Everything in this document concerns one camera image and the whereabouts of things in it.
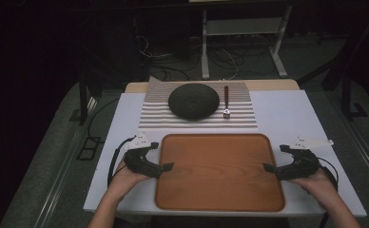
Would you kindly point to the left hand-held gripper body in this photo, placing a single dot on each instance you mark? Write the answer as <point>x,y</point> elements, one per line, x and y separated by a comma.
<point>139,162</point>

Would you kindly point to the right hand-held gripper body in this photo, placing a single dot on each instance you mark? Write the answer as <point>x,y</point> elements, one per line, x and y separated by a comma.
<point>300,164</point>

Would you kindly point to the brown wooden tray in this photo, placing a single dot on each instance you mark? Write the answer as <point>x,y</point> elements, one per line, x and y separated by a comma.
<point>219,172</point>

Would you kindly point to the person's left hand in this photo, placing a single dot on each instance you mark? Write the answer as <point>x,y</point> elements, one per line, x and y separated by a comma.
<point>125,180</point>

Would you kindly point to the person's right hand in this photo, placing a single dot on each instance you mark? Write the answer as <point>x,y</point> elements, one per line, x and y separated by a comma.
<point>315,186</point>

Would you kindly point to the white board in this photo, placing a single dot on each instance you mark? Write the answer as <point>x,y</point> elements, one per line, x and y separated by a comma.
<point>287,117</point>

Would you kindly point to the striped placemat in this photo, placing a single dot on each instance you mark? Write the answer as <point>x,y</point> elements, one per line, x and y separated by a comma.
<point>239,118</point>

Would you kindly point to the dark round bowl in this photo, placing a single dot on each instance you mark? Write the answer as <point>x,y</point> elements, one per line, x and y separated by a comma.
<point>193,101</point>

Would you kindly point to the dark metal stand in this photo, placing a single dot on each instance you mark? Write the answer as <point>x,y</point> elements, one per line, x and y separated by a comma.
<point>347,95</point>
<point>83,95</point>

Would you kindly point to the white metal stand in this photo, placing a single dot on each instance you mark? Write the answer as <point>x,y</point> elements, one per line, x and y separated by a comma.
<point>242,27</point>

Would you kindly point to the black floor frame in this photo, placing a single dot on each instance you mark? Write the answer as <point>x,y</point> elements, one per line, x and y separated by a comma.
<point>89,148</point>

